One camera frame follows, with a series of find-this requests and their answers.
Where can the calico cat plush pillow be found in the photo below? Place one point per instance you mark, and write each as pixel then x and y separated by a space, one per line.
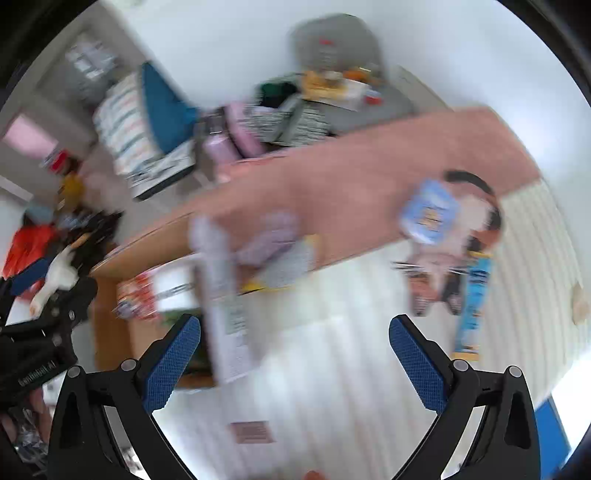
pixel 480 221

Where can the pink label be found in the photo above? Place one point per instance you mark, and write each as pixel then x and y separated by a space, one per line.
pixel 251 432

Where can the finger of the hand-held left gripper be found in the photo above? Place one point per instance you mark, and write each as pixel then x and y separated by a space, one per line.
pixel 76 295
pixel 30 277

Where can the grey chair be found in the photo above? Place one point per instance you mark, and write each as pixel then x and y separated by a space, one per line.
pixel 341 46

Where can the white ribbed blanket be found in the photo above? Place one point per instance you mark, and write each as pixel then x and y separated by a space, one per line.
pixel 351 350

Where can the red orange cloth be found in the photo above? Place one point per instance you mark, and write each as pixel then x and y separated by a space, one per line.
pixel 30 249

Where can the purple bottle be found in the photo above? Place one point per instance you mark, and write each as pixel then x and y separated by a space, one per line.
pixel 218 143

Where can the pink pouch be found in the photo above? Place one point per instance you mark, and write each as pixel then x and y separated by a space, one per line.
pixel 244 131

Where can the pink blanket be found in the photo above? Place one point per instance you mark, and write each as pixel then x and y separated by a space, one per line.
pixel 360 157

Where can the cardboard box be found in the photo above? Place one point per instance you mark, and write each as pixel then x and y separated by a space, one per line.
pixel 113 318

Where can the colourful printed box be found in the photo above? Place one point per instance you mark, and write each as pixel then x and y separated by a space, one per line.
pixel 136 295

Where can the lilac soft cloth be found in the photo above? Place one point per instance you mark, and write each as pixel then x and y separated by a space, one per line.
pixel 272 235

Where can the white box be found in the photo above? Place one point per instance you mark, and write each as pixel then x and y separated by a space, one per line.
pixel 178 288

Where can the teal cushion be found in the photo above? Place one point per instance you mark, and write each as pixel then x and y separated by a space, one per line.
pixel 164 106

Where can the grey speckled cloth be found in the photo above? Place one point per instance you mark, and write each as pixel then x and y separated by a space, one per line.
pixel 291 263

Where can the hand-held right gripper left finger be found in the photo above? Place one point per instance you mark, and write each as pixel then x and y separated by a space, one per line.
pixel 173 360

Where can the white striped pillow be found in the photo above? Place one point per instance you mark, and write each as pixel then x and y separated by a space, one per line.
pixel 122 124

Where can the dark green cloth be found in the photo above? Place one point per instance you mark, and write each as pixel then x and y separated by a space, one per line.
pixel 277 92

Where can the blue board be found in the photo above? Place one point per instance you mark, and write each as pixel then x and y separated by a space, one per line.
pixel 554 438

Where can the long blue printed strip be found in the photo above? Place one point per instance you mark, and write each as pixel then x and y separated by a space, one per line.
pixel 475 300

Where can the light blue packet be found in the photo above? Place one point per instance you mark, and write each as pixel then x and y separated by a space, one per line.
pixel 431 212

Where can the black and white striped cloth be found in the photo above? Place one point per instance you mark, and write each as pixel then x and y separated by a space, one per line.
pixel 295 122

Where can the white plush toy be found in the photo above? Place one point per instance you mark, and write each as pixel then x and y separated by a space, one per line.
pixel 57 274

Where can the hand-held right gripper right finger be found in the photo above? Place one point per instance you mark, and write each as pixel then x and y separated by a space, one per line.
pixel 415 364

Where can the yellow plush toy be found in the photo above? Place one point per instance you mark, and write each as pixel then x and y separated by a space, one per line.
pixel 323 81

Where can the long white packet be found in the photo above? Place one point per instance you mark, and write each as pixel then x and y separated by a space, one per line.
pixel 226 309

